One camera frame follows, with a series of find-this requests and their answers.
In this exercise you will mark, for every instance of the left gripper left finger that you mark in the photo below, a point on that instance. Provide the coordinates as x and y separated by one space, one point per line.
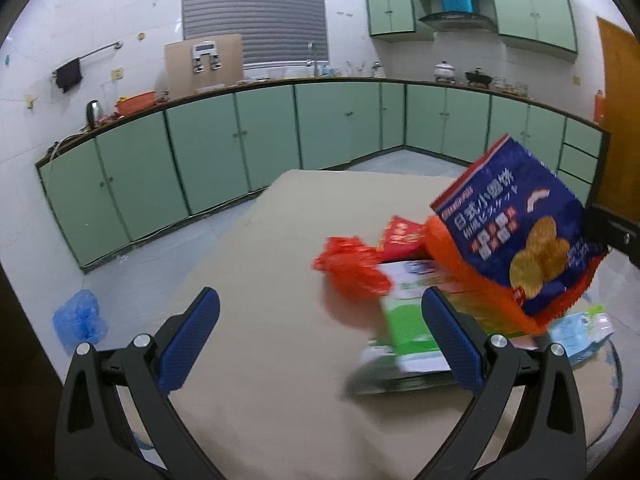
93 438

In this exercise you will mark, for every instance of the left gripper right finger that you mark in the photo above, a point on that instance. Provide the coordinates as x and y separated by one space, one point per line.
547 439

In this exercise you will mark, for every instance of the blue milk carton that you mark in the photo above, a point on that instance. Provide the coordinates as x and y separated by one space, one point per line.
582 334

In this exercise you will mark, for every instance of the blue biscuit snack bag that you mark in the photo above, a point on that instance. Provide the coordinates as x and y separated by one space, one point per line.
511 231

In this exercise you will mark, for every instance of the green white salt bag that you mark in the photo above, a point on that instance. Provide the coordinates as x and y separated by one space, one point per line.
404 356

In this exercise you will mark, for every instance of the red plastic bag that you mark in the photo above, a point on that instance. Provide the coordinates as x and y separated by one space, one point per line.
351 266

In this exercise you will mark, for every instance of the green lower kitchen cabinets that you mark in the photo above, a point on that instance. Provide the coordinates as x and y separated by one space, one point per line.
126 183

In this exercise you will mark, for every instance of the blue plastic bag on floor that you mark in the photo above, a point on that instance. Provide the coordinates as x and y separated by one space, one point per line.
79 320

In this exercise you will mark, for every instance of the orange bottle on counter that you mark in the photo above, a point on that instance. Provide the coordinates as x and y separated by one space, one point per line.
599 107

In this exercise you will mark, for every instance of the wooden door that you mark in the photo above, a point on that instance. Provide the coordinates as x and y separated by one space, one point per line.
619 189

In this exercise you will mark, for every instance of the black wok pan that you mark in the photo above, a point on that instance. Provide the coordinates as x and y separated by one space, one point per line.
477 78

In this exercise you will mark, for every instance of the red paper cup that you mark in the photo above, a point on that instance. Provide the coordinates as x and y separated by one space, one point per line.
402 240

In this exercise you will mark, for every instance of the white cooking pot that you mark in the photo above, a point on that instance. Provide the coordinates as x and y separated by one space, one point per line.
444 72

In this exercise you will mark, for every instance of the range hood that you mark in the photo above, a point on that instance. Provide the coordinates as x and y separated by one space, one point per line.
452 21

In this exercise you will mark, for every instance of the steel electric kettle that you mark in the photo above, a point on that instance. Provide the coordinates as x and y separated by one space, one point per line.
94 114

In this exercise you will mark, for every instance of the orange plastic basin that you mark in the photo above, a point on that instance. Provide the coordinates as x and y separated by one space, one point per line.
135 104

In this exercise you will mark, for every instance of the sink faucet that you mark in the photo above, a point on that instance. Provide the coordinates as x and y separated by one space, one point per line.
312 60

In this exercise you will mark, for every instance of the cardboard box with label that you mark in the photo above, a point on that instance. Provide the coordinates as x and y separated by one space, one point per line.
202 64

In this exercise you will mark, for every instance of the grey window blind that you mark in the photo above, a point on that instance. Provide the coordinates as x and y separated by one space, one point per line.
271 30

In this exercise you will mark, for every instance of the dark towel on rail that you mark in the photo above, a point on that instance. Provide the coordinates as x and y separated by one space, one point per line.
68 75

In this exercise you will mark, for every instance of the metal towel rail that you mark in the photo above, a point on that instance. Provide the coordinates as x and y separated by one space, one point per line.
116 45

